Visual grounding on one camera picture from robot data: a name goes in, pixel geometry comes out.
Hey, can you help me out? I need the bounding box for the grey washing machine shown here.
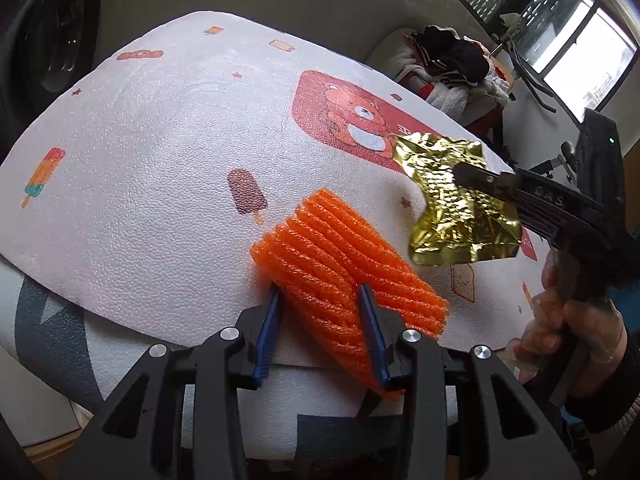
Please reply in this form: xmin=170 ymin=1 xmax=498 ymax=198
xmin=0 ymin=0 xmax=103 ymax=126

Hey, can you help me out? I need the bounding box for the window with lattice screen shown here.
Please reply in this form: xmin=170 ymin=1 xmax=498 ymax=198
xmin=435 ymin=0 xmax=640 ymax=111

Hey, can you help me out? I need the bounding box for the person's right hand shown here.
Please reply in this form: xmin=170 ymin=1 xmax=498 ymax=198
xmin=505 ymin=255 xmax=628 ymax=401

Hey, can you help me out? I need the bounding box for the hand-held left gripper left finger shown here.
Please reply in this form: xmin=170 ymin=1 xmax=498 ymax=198
xmin=70 ymin=282 xmax=283 ymax=480

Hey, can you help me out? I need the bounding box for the orange foam net sleeve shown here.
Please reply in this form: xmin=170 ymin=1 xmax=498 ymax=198
xmin=250 ymin=189 xmax=451 ymax=401

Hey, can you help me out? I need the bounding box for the black exercise bike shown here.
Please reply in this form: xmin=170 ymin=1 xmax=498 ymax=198
xmin=492 ymin=10 xmax=591 ymax=181

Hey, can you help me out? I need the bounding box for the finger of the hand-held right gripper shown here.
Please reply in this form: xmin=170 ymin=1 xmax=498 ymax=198
xmin=452 ymin=161 xmax=526 ymax=211

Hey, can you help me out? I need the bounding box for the gold foil bag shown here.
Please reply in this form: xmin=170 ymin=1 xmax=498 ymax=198
xmin=392 ymin=131 xmax=523 ymax=265

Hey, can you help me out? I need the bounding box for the pile of clothes on chair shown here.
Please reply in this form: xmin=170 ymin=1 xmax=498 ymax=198
xmin=365 ymin=27 xmax=506 ymax=136

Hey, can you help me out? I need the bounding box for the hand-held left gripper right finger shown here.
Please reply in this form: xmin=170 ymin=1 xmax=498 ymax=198
xmin=357 ymin=282 xmax=581 ymax=480

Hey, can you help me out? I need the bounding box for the white printed foam mat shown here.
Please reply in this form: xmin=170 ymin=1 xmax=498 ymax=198
xmin=0 ymin=8 xmax=541 ymax=376

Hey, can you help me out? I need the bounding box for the person's right forearm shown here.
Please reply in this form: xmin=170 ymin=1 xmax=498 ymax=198
xmin=565 ymin=330 xmax=640 ymax=436

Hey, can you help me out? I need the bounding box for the grey geometric patterned mat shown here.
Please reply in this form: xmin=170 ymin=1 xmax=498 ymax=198
xmin=0 ymin=260 xmax=461 ymax=461

